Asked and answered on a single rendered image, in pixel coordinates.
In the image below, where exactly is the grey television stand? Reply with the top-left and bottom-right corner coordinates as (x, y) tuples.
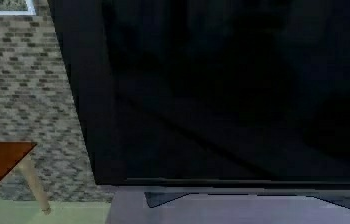
(105, 185), (350, 224)

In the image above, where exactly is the black television set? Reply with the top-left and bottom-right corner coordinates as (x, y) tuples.
(46, 0), (350, 213)

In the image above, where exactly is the white framed window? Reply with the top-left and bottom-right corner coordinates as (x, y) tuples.
(0, 0), (37, 17)

